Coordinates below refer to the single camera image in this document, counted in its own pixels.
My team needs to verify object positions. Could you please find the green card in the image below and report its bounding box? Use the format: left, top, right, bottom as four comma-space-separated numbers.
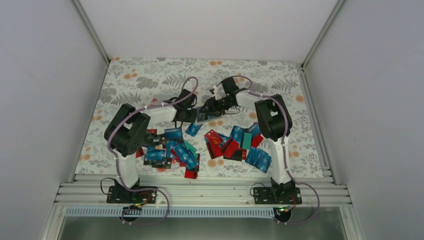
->
240, 132, 252, 150

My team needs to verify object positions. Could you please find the black VIP card left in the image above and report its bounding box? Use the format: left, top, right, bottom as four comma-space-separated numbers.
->
143, 133, 169, 148

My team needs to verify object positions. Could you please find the red card bottom centre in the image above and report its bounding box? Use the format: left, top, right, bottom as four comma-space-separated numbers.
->
184, 167, 199, 179

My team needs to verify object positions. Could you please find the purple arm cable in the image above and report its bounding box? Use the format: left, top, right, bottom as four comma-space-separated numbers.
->
106, 76, 200, 226
213, 75, 321, 226

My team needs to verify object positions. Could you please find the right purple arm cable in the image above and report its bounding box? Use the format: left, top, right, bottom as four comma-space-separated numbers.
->
213, 75, 321, 226

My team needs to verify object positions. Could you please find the blue card left lower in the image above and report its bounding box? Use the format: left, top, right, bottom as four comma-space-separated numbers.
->
145, 148, 166, 162

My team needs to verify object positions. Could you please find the blue card stack right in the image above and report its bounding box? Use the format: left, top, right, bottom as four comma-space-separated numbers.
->
245, 147, 272, 173

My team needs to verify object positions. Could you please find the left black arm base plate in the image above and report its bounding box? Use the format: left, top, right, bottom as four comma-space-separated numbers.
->
106, 185, 158, 204

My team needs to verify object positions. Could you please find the blue card upper right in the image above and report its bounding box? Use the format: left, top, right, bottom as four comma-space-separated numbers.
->
230, 125, 245, 144

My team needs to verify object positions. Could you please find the grey slotted cable duct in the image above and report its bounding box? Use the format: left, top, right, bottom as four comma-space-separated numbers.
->
64, 206, 275, 219

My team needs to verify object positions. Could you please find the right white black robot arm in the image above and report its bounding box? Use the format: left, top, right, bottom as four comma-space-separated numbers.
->
197, 75, 293, 204

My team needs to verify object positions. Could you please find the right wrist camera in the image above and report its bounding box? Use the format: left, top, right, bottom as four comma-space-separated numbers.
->
210, 85, 223, 100

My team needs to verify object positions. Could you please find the aluminium rail frame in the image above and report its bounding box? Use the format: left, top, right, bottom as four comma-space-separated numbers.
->
54, 175, 352, 207

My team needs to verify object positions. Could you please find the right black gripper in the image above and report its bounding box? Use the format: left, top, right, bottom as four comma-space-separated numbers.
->
199, 96, 234, 117

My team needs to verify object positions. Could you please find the floral patterned table mat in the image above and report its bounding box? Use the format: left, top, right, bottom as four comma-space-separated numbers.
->
75, 57, 324, 180

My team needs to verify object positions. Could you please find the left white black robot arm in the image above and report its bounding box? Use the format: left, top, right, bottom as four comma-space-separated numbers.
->
104, 89, 197, 203

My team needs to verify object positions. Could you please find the beige leather card holder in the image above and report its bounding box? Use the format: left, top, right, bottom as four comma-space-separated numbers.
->
195, 107, 223, 124

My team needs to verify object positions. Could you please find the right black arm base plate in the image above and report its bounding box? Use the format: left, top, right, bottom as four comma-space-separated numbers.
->
252, 187, 303, 205

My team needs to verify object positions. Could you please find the blue card upper centre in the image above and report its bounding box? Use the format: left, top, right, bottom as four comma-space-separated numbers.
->
185, 122, 203, 137

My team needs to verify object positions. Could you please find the red card with chip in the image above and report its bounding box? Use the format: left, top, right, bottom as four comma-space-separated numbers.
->
204, 129, 225, 149

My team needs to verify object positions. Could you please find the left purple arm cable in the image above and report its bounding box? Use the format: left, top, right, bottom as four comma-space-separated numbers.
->
106, 76, 200, 226

